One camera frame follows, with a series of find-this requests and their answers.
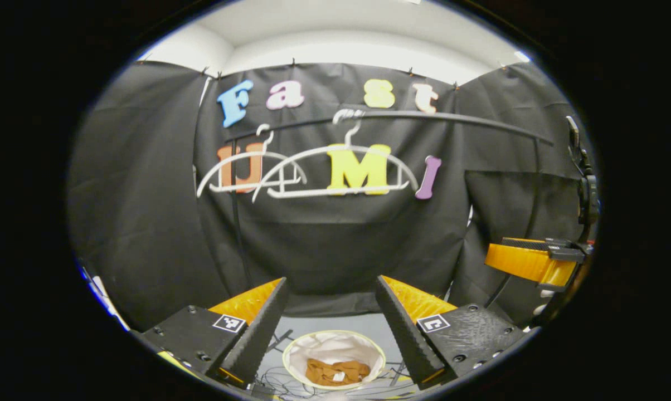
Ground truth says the white clothes hanger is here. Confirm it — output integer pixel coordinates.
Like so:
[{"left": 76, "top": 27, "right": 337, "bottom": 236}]
[
  {"left": 196, "top": 124, "right": 308, "bottom": 198},
  {"left": 252, "top": 109, "right": 420, "bottom": 201}
]

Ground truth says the black backdrop cloth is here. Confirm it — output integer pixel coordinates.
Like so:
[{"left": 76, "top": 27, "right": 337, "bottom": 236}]
[{"left": 67, "top": 60, "right": 598, "bottom": 335}]

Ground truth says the white round laundry hamper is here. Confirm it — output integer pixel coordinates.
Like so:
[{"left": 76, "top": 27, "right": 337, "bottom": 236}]
[{"left": 281, "top": 330, "right": 387, "bottom": 390}]

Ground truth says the black tripod mount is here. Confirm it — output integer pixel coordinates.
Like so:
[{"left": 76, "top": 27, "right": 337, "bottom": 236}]
[{"left": 566, "top": 115, "right": 601, "bottom": 229}]

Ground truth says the empty white clothes hanger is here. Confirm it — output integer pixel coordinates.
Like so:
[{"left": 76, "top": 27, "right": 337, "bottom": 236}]
[{"left": 196, "top": 124, "right": 308, "bottom": 198}]

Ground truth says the black clothes rail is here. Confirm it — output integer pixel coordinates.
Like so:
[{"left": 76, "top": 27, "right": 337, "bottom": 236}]
[{"left": 224, "top": 109, "right": 556, "bottom": 285}]

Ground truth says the brown jacket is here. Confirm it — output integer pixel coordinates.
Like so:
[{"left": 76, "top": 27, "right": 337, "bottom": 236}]
[{"left": 305, "top": 358, "right": 371, "bottom": 388}]

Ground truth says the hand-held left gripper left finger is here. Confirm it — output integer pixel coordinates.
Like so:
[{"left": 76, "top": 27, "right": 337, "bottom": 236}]
[{"left": 139, "top": 277, "right": 290, "bottom": 390}]

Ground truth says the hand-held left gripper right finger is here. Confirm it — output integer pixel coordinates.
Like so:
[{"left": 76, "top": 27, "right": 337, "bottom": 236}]
[{"left": 375, "top": 275, "right": 539, "bottom": 392}]

